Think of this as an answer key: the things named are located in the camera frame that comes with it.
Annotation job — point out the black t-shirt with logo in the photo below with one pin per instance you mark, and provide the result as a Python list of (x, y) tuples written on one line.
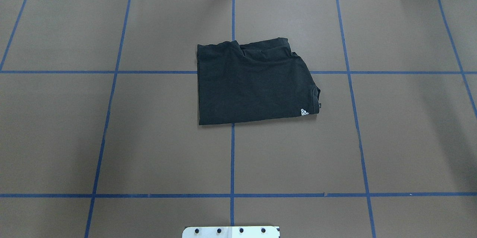
[(263, 80)]

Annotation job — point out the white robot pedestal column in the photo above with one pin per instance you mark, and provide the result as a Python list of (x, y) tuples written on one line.
[(232, 232)]

